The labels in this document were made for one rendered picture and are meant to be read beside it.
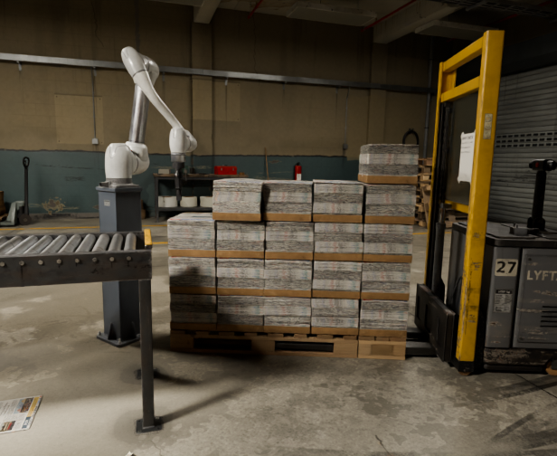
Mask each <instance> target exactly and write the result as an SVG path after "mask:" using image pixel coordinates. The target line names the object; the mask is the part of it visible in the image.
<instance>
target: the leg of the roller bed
mask: <svg viewBox="0 0 557 456"><path fill-rule="evenodd" d="M138 288H139V318H140V348H141V378H142V408H143V427H149V426H155V405H154V370H153V335H152V300H151V280H138ZM143 427H142V428H143Z"/></svg>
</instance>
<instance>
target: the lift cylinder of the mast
mask: <svg viewBox="0 0 557 456"><path fill-rule="evenodd" d="M445 208H447V209H451V208H452V204H440V209H439V222H438V223H436V240H435V251H434V263H433V276H432V288H431V291H432V292H433V293H434V294H436V295H437V296H438V297H439V294H440V283H441V272H442V260H443V248H444V236H445V230H446V224H445V223H444V213H445ZM460 279H463V275H461V276H459V277H458V279H457V282H456V285H455V287H454V289H453V292H452V294H451V296H450V298H449V301H448V304H447V306H449V304H450V302H451V300H452V298H453V296H454V294H455V291H456V289H457V286H458V283H459V280H460Z"/></svg>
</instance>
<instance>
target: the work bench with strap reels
mask: <svg viewBox="0 0 557 456"><path fill-rule="evenodd" d="M153 176H154V178H155V216H156V217H154V218H156V222H155V223H160V222H159V211H212V196H200V204H197V196H182V201H180V204H177V201H176V196H158V179H175V176H174V174H162V175H158V174H153ZM247 177H249V176H246V175H245V176H240V175H238V174H237V167H236V166H228V165H222V166H215V167H214V174H209V175H199V174H188V175H186V179H187V180H222V179H231V178H247Z"/></svg>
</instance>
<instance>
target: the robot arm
mask: <svg viewBox="0 0 557 456"><path fill-rule="evenodd" d="M121 56H122V61H123V62H124V64H125V66H126V68H127V71H128V73H129V74H130V75H131V77H132V78H133V80H134V83H135V84H136V85H135V92H134V100H133V108H132V115H131V123H130V131H129V138H128V142H126V143H112V144H110V145H109V146H108V148H107V150H106V154H105V171H106V181H105V182H102V183H99V187H109V188H129V187H139V185H135V184H133V183H132V175H138V174H141V173H143V172H145V171H146V170H147V169H148V166H149V157H148V152H147V146H146V145H145V144H144V143H145V135H146V122H147V114H148V107H149V101H151V102H152V104H153V105H154V106H155V107H156V108H157V110H158V111H159V112H160V113H161V114H162V115H163V116H164V117H165V119H166V120H167V121H168V122H169V123H170V125H171V126H172V127H173V128H172V129H171V132H170V138H169V144H170V149H171V161H172V162H174V163H173V168H175V174H174V176H175V190H176V201H182V189H183V172H182V168H184V162H185V155H186V154H185V152H186V153H187V152H192V151H193V150H195V149H196V147H197V141H196V139H195V138H194V136H193V135H192V134H191V133H190V132H189V131H188V130H185V129H184V128H183V127H182V125H181V124H180V123H179V121H178V120H177V119H176V117H175V116H174V114H173V113H172V112H171V111H170V109H169V108H168V107H167V106H166V105H165V104H164V102H163V101H162V100H161V99H160V97H159V96H158V95H157V93H156V91H155V89H154V87H153V86H154V85H155V82H156V79H157V77H158V75H159V68H158V66H157V64H156V63H155V62H154V61H153V60H152V59H150V58H148V57H147V56H145V55H142V54H141V53H139V52H137V50H135V49H134V48H133V47H129V46H128V47H126V48H124V49H123V50H122V53H121Z"/></svg>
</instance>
